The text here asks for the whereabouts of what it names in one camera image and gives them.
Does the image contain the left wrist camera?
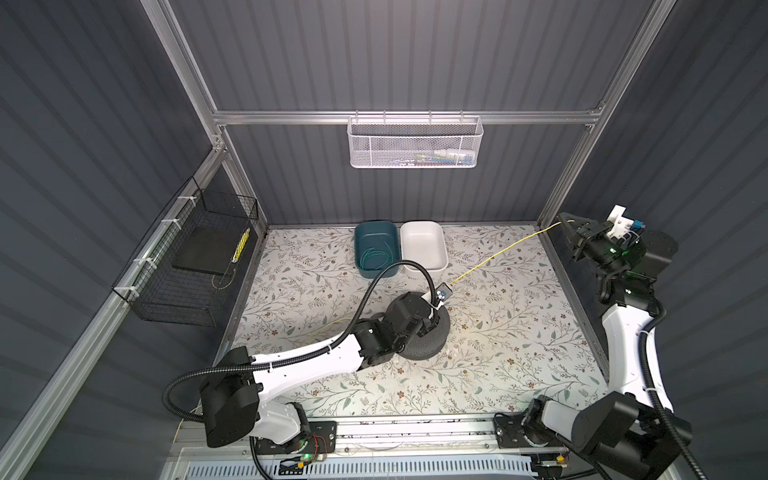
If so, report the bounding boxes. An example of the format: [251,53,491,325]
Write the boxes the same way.
[424,282,453,310]

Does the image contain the white vented cover strip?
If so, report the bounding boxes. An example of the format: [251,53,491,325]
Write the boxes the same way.
[185,457,535,480]

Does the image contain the yellow cable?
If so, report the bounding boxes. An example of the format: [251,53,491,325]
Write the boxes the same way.
[448,219,576,288]

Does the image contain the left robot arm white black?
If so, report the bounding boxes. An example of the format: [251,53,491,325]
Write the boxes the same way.
[161,260,453,448]

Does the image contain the teal plastic tray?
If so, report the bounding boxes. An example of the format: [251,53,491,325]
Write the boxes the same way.
[354,220,402,280]

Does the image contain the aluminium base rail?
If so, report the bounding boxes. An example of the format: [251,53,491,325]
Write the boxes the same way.
[161,409,568,469]

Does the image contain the yellow perforated strip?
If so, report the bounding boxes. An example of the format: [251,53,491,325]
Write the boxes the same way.
[231,228,251,264]

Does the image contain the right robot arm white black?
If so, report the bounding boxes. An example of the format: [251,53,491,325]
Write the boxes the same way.
[493,205,707,479]

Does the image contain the items in white basket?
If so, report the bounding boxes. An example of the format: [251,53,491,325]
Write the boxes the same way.
[395,149,476,168]

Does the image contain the green cable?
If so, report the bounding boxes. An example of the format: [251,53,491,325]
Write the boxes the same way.
[361,247,398,272]

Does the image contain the black flat pad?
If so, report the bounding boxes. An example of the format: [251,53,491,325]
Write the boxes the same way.
[172,227,242,275]

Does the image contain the white wire wall basket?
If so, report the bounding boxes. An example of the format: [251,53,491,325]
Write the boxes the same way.
[346,115,484,169]

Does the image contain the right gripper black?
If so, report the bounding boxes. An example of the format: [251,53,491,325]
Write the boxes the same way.
[560,213,623,281]

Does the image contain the white plastic tray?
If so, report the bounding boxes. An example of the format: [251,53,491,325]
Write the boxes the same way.
[400,221,449,274]

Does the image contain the grey foam spool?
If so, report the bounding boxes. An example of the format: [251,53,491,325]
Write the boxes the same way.
[398,307,451,361]

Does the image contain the black wire wall basket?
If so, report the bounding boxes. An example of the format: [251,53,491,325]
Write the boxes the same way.
[113,182,260,327]

